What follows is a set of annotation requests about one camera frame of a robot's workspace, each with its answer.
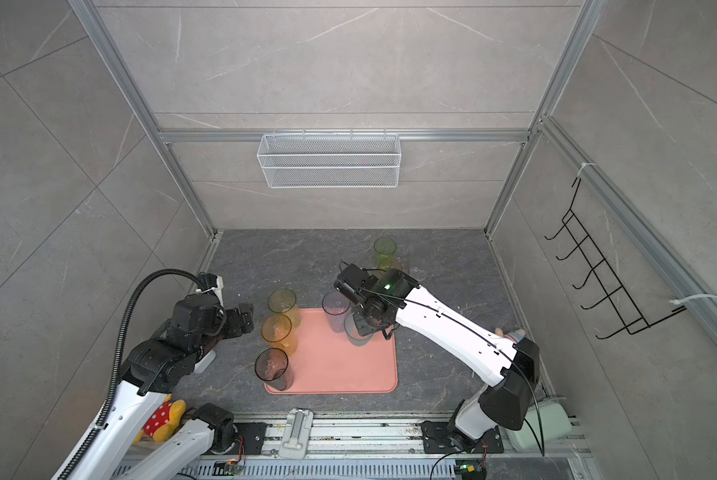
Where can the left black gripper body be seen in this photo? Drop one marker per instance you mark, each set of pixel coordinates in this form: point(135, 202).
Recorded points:
point(227, 325)

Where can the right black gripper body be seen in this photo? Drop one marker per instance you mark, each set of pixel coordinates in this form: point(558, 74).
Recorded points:
point(366, 322)

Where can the tall blue glass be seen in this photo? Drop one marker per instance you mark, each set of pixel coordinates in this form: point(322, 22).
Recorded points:
point(336, 307)

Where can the teal dimpled glass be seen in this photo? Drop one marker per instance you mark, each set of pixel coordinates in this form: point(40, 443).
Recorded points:
point(355, 336)

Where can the tall yellow glass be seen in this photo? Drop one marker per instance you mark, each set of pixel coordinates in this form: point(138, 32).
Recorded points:
point(278, 331)

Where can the pink tray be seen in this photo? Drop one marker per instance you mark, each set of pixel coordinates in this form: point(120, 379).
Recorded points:
point(327, 363)

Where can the tall dark grey glass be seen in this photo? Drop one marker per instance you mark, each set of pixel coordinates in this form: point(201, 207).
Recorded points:
point(272, 367)

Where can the tall green glass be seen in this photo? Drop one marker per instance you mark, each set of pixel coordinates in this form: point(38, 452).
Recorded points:
point(284, 302)

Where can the short yellow glass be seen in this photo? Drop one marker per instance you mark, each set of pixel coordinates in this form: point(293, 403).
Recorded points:
point(388, 263)

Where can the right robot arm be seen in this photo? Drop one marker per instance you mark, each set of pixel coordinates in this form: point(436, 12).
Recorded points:
point(508, 364)

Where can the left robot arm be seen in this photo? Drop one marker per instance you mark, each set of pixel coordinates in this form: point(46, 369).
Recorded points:
point(143, 378)

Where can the white timer device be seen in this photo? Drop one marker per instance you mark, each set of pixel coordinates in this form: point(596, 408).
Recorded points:
point(203, 364)

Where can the short green glass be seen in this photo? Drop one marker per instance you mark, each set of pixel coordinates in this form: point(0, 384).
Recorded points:
point(384, 247)

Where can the yellow plush toy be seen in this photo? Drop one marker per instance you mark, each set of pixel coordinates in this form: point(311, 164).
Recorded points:
point(163, 422)

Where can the doll plush toy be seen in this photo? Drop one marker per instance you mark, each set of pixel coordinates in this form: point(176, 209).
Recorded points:
point(516, 336)

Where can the mint green box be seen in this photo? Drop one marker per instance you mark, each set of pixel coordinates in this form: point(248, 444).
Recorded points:
point(550, 420)

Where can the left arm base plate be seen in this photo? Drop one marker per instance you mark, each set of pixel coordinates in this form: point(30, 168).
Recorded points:
point(247, 438)

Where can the white clamp on rail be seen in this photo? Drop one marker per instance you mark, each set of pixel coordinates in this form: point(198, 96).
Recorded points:
point(296, 434)

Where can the white wire basket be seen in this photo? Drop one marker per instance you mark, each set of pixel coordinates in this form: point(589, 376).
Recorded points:
point(310, 160)

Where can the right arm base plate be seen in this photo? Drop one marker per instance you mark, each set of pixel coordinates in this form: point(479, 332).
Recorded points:
point(441, 438)

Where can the black wall hook rack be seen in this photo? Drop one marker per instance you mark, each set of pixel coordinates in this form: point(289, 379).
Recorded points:
point(602, 273)

